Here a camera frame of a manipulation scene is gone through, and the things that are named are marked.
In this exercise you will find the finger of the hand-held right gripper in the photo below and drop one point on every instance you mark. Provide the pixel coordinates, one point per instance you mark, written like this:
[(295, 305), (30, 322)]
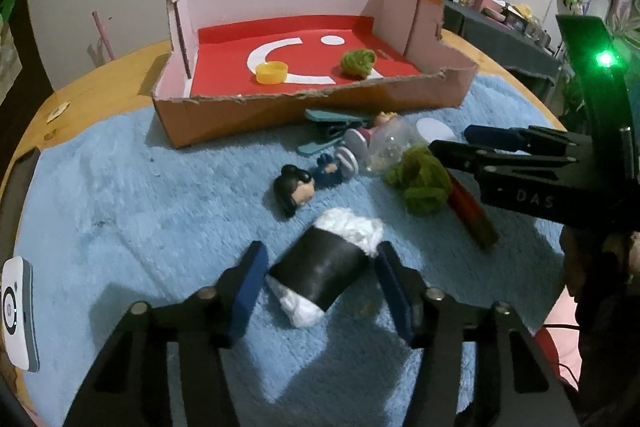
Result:
[(492, 138), (520, 187)]

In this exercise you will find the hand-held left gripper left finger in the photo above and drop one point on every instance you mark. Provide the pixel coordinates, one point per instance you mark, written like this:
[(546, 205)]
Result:
[(247, 292)]

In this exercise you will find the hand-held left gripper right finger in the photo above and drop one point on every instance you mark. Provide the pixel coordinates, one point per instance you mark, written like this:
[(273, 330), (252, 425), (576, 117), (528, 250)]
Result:
[(395, 297)]

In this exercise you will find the red tube with white lid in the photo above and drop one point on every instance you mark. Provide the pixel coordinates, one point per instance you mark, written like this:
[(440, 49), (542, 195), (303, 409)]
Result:
[(472, 212)]

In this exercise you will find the black roll with white stuffing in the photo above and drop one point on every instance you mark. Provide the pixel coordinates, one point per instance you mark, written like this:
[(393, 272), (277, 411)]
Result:
[(320, 267)]

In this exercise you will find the green yarn ball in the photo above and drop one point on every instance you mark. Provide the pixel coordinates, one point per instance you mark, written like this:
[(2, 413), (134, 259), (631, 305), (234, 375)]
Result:
[(357, 63), (420, 187)]

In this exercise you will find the clear plastic capsule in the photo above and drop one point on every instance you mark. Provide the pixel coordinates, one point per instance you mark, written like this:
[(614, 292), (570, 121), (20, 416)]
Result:
[(395, 142)]

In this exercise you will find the black-haired toy figure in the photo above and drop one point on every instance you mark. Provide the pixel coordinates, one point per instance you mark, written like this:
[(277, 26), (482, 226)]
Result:
[(296, 192)]

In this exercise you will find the cardboard box with red bottom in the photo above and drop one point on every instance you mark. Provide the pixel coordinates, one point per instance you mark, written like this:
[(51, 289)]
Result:
[(225, 57)]

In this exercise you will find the person's right hand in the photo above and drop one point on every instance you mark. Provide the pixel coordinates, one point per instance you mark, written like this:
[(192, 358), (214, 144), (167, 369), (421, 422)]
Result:
[(607, 297)]

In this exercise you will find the light blue fluffy blanket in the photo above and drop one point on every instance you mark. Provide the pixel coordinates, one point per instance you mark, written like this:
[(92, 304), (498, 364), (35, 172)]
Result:
[(150, 217)]

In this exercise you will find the small pink-dressed doll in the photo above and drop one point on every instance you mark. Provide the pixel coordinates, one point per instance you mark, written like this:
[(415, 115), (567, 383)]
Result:
[(367, 134)]

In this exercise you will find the teal clothespin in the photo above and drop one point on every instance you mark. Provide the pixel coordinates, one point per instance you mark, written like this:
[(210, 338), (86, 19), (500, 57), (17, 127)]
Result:
[(325, 122)]

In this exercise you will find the yellow bottle cap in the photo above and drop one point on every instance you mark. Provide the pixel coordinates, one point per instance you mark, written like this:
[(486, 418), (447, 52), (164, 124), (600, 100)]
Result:
[(272, 73)]

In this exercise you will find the white electronic device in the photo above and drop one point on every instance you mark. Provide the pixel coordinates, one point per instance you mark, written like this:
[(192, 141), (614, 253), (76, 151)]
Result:
[(17, 312)]

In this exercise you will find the small paper sticker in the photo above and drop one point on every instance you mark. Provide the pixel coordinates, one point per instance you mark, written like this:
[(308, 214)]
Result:
[(56, 113)]

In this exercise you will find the pink stick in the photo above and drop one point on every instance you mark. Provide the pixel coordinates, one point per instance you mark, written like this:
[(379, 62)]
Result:
[(102, 37)]

